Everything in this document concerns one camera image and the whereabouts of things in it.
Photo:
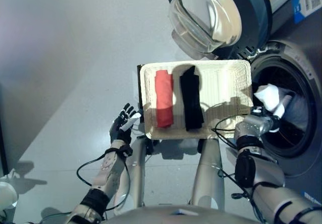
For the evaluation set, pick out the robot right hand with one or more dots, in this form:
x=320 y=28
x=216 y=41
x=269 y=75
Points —
x=275 y=123

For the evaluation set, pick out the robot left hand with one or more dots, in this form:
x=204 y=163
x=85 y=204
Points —
x=120 y=131

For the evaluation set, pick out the white cloth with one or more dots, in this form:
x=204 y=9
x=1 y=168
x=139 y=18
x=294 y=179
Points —
x=266 y=95

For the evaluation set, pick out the red cloth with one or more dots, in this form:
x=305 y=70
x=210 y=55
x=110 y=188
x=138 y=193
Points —
x=164 y=98

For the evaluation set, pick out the black cloth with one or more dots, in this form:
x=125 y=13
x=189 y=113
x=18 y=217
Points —
x=191 y=100

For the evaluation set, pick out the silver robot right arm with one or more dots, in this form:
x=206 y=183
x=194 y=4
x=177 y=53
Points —
x=266 y=173

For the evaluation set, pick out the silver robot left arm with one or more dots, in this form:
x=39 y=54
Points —
x=108 y=173

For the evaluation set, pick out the grey washing machine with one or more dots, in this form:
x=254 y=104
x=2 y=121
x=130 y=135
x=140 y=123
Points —
x=309 y=58

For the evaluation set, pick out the silver robot left leg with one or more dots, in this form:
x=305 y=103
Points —
x=137 y=168

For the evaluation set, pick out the silver robot leg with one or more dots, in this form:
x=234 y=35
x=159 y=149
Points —
x=137 y=168
x=208 y=168

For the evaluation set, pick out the dark brown stool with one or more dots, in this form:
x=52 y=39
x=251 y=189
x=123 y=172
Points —
x=139 y=90

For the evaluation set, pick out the white wicker basket tray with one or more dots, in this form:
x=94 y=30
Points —
x=221 y=83

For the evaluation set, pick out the silver robot right leg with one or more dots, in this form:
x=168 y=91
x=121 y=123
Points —
x=208 y=168

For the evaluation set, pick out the blue energy label sticker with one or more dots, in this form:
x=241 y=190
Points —
x=312 y=197

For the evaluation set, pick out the grey robot torso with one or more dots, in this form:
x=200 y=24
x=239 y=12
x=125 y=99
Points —
x=176 y=215

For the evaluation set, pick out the dark blue cabinet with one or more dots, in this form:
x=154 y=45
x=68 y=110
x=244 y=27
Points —
x=3 y=133

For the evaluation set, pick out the round glass washer door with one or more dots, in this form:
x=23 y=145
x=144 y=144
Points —
x=208 y=20

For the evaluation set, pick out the white round object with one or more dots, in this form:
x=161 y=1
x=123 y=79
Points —
x=7 y=193

